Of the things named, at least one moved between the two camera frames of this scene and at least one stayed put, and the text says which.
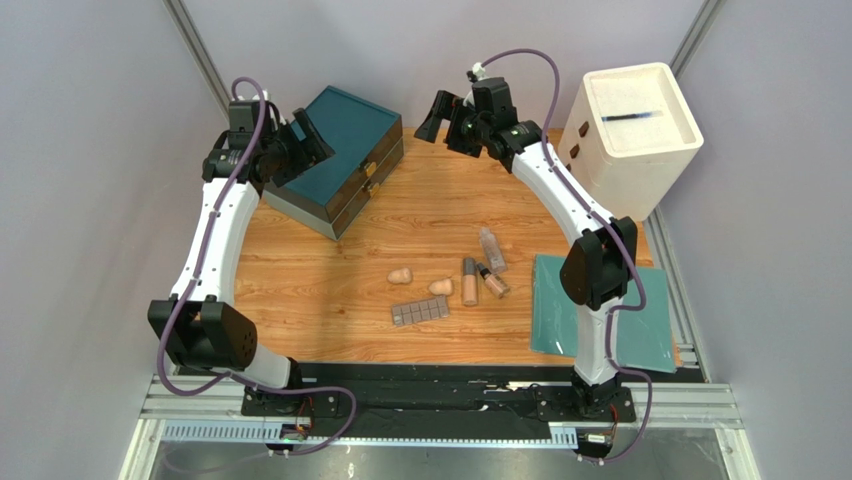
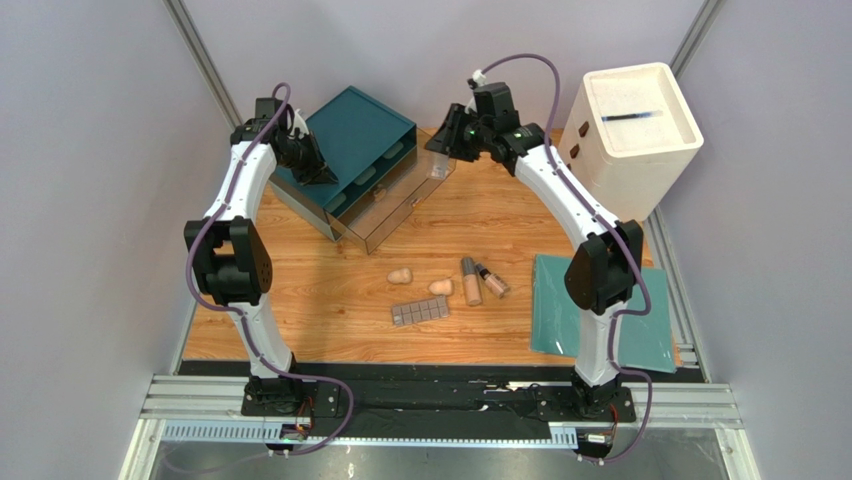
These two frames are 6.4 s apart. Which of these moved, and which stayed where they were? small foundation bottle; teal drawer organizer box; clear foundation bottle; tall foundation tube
Moved: clear foundation bottle; teal drawer organizer box
Stayed: small foundation bottle; tall foundation tube
